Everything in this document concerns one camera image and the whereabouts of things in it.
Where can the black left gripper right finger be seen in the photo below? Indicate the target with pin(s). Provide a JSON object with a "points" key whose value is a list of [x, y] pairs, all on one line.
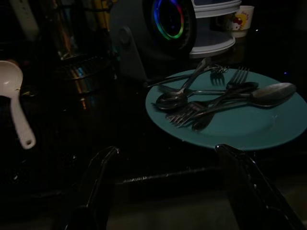
{"points": [[247, 191]]}

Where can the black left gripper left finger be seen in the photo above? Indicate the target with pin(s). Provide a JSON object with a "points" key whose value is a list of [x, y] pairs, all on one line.
{"points": [[98, 182]]}

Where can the teal plate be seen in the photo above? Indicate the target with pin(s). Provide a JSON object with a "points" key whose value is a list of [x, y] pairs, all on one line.
{"points": [[239, 129]]}

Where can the steel fork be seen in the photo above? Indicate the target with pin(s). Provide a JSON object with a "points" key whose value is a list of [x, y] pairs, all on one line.
{"points": [[182, 115], [237, 79], [217, 79]]}

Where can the large steel spoon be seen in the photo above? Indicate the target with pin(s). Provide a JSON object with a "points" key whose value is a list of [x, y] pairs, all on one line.
{"points": [[273, 94]]}

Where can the metal utensil holder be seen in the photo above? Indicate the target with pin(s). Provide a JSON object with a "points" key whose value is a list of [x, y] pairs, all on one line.
{"points": [[79, 79]]}

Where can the white plastic ladle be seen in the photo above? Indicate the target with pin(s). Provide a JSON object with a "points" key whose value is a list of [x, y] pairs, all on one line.
{"points": [[9, 81]]}

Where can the white tiered food container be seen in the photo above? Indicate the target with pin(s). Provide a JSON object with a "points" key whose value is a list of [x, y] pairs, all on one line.
{"points": [[211, 45]]}

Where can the white printed cup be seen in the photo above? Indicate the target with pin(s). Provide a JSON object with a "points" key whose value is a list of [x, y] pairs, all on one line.
{"points": [[243, 21]]}

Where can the white plastic utensil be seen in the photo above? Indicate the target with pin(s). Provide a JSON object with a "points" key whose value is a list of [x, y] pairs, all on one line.
{"points": [[25, 19]]}

